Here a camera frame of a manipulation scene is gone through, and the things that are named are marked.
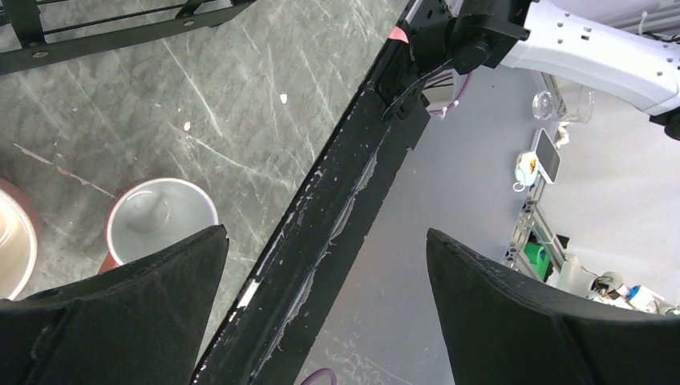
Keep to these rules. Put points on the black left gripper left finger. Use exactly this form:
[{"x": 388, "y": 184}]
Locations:
[{"x": 140, "y": 323}]

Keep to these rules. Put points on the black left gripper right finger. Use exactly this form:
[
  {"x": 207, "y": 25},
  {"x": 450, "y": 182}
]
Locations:
[{"x": 502, "y": 327}]

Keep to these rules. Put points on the black wire dish rack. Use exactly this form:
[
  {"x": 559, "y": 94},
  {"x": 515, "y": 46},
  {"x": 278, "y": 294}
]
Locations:
[{"x": 40, "y": 33}]

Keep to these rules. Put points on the small pink mug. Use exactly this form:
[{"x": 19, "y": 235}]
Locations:
[{"x": 150, "y": 215}]

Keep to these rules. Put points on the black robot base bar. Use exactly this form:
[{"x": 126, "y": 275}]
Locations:
[{"x": 271, "y": 327}]

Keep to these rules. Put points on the clear glass beaker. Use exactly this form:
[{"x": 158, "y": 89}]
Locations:
[{"x": 572, "y": 105}]

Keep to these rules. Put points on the white tablet device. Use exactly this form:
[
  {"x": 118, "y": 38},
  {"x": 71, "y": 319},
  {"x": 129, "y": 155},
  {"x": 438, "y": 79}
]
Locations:
[{"x": 548, "y": 158}]

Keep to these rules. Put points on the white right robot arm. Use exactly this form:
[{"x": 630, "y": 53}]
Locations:
[{"x": 539, "y": 36}]

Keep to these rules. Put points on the white floral teacup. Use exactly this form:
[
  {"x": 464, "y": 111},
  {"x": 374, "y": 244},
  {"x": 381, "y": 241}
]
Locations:
[{"x": 526, "y": 171}]

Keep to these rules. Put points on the large pink mug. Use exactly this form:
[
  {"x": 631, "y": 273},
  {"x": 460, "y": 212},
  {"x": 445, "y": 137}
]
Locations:
[{"x": 20, "y": 230}]

